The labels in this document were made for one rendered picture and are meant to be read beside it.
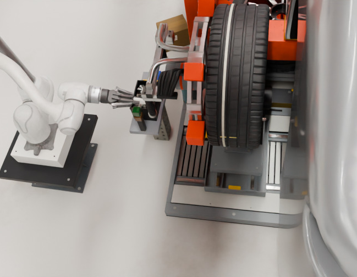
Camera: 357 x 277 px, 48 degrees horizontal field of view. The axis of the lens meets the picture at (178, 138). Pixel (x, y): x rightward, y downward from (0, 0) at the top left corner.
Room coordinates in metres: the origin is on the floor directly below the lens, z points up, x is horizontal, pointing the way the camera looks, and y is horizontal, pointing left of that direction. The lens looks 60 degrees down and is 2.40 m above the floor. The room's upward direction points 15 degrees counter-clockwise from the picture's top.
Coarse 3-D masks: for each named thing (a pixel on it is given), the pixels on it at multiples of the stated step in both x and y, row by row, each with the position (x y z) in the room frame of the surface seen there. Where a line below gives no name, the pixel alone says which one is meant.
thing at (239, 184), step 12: (264, 132) 1.19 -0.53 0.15; (264, 144) 1.11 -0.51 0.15; (264, 156) 1.03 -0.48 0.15; (264, 168) 0.95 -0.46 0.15; (216, 180) 0.94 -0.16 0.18; (228, 180) 0.93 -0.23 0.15; (240, 180) 0.91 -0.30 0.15; (252, 180) 0.88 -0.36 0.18; (264, 180) 0.88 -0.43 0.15; (228, 192) 0.87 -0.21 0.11; (240, 192) 0.85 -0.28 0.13; (252, 192) 0.82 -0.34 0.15; (264, 192) 0.80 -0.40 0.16
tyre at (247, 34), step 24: (216, 24) 1.18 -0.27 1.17; (240, 24) 1.15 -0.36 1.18; (264, 24) 1.11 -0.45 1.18; (216, 48) 1.07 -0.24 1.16; (240, 48) 1.04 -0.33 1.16; (264, 48) 1.01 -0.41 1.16; (216, 72) 0.99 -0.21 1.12; (240, 72) 0.96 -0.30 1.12; (264, 72) 0.93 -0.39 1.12; (216, 96) 0.92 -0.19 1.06; (240, 96) 0.89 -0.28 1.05; (216, 120) 0.87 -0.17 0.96; (240, 120) 0.83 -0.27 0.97; (216, 144) 0.86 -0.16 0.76; (240, 144) 0.82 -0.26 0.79
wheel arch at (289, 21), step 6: (294, 0) 1.36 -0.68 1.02; (294, 6) 1.37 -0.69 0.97; (288, 12) 1.39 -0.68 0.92; (294, 12) 1.38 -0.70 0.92; (288, 18) 1.39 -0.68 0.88; (294, 18) 1.38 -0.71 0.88; (288, 24) 1.39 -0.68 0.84; (294, 24) 1.38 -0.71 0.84; (288, 30) 1.38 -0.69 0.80; (294, 30) 1.37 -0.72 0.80; (288, 36) 1.37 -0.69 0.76; (294, 36) 1.36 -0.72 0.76
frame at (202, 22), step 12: (204, 24) 1.25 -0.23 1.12; (192, 36) 1.20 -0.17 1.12; (204, 36) 1.19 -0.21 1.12; (192, 48) 1.14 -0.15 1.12; (204, 48) 1.13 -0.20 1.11; (192, 60) 1.09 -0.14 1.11; (192, 84) 1.03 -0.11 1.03; (192, 96) 1.00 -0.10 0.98; (204, 96) 1.24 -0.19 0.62; (192, 108) 0.95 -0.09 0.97; (204, 108) 1.19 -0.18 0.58; (204, 120) 1.09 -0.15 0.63
